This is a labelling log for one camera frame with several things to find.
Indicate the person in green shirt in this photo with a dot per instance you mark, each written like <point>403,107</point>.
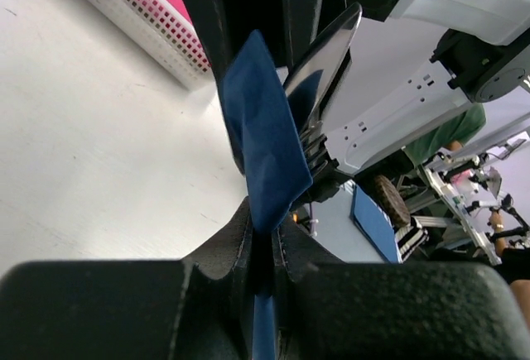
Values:
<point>459,129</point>

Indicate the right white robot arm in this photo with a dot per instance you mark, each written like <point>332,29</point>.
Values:
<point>411,65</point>

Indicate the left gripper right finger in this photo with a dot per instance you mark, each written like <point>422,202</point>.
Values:
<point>330,309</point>

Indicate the silver spoon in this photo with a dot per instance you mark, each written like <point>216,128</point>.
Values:
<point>311,77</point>

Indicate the blue pad in background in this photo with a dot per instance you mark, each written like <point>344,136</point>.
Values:
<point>375,226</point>

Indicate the blue paper napkin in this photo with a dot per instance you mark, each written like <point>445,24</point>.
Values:
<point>258,116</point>

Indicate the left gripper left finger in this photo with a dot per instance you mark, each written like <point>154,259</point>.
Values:
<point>198,307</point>

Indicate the silver fork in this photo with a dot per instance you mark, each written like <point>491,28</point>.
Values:
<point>317,156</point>

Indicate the large white basket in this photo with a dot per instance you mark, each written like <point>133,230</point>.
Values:
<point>120,13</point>

